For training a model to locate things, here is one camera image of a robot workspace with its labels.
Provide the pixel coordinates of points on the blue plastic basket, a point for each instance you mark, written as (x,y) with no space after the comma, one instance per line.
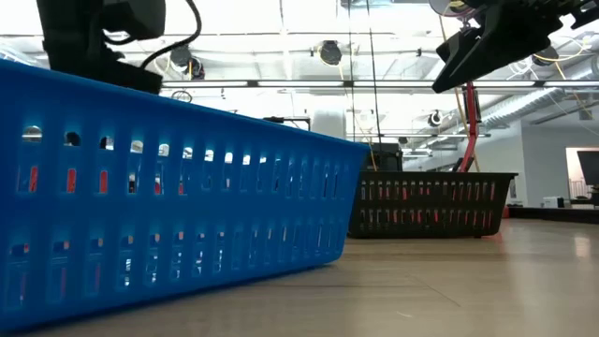
(187,210)

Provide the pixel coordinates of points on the black aluminium table frame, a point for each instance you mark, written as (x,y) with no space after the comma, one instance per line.
(552,215)

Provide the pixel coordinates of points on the black plastic basket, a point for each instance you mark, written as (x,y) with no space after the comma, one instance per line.
(430,203)

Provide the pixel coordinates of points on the black background box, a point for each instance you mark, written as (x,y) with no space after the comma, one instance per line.
(384,159)

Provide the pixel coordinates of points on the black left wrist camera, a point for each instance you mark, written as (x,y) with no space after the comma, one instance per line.
(135,19)

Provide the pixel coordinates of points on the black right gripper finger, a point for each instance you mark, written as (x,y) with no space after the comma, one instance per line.
(496,51)
(461,42)

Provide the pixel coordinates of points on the dark wall screen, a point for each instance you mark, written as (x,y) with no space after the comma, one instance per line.
(590,166)

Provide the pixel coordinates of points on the long ceiling light strip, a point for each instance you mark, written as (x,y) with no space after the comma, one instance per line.
(299,83)

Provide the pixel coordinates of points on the small white box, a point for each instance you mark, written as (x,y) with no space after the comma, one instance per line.
(553,202)

